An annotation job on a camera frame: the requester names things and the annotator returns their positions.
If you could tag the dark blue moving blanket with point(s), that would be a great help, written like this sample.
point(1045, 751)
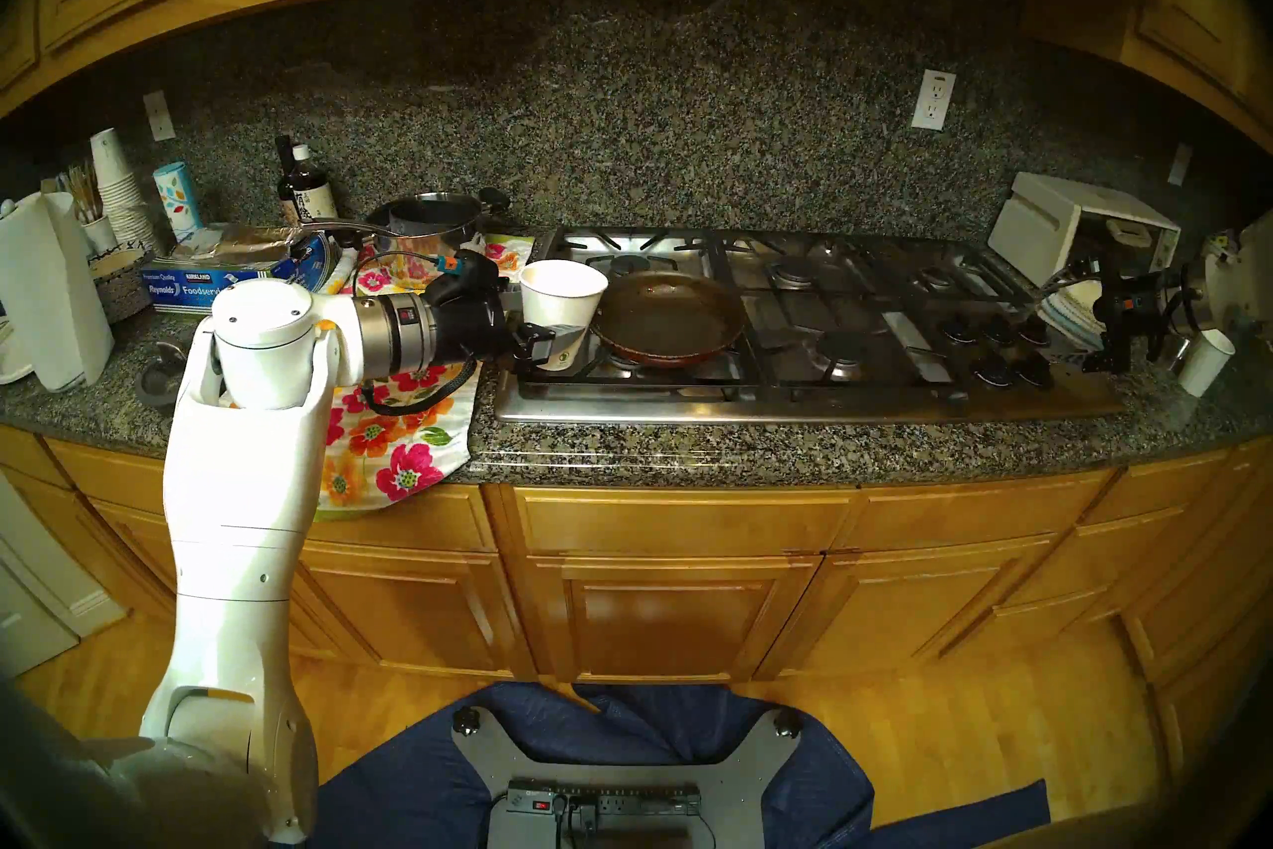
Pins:
point(398, 787)

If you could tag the white paper cup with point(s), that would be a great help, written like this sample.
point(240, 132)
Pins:
point(1205, 360)
point(562, 295)

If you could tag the slim dark glass bottle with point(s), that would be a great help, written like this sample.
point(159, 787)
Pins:
point(285, 161)

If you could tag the stainless steel gas cooktop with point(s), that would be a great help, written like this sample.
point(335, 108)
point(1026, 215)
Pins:
point(696, 404)

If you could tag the patterned blue paper cup stack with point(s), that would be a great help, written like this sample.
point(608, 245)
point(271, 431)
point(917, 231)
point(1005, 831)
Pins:
point(177, 200)

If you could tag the white toaster oven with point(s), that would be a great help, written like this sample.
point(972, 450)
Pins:
point(1044, 225)

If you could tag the white duplex wall outlet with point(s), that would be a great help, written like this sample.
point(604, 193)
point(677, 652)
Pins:
point(933, 101)

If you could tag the stack of white paper cups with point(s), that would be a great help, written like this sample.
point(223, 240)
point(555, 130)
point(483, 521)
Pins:
point(119, 181)

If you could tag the wooden cabinet door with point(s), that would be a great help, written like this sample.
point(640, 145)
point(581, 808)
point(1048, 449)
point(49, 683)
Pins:
point(418, 608)
point(895, 603)
point(666, 618)

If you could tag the small steel cup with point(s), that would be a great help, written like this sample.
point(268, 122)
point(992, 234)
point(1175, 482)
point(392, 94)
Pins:
point(1176, 352)

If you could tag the white utensil holder cup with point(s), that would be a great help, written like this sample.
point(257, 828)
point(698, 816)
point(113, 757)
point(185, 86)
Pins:
point(99, 235)

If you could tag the dark bottle with white label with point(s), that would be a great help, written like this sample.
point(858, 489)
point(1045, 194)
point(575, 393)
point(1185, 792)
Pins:
point(313, 195)

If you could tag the blue foodservice foil box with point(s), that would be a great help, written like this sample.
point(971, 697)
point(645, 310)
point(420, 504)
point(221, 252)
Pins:
point(189, 280)

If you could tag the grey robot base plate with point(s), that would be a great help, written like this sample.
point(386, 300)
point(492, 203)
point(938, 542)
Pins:
point(736, 787)

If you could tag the stainless steel saucepan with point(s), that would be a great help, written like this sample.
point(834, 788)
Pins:
point(428, 215)

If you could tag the wooden drawer front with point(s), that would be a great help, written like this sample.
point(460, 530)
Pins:
point(448, 519)
point(686, 521)
point(975, 509)

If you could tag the black stove knob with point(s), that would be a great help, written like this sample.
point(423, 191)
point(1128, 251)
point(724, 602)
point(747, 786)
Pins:
point(960, 328)
point(992, 370)
point(998, 330)
point(1034, 372)
point(1034, 330)

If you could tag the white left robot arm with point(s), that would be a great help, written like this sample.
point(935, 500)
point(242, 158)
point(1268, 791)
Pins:
point(249, 509)

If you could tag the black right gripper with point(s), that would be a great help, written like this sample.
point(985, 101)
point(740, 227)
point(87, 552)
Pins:
point(1134, 300)

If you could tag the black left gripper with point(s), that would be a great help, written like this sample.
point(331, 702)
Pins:
point(472, 320)

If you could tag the floral kitchen towel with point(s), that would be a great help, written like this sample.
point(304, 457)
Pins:
point(398, 459)

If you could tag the wooden utensil bundle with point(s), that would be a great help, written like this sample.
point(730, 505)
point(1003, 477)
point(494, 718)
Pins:
point(85, 195)

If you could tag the narrow black cast iron grate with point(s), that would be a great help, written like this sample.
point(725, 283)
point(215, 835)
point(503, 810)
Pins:
point(995, 285)

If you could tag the small white wall plate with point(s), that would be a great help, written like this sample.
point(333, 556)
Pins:
point(1180, 165)

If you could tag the woven patterned basket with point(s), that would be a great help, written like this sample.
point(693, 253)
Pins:
point(119, 285)

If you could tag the white paper towel roll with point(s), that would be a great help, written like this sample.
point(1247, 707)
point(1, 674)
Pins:
point(50, 300)

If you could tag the dark nonstick frying pan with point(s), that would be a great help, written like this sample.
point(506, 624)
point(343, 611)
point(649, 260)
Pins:
point(676, 320)

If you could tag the dark round lid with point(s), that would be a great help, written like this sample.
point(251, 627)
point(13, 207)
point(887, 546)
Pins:
point(159, 379)

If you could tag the wooden lower cabinet run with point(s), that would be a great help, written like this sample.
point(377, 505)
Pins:
point(1174, 559)

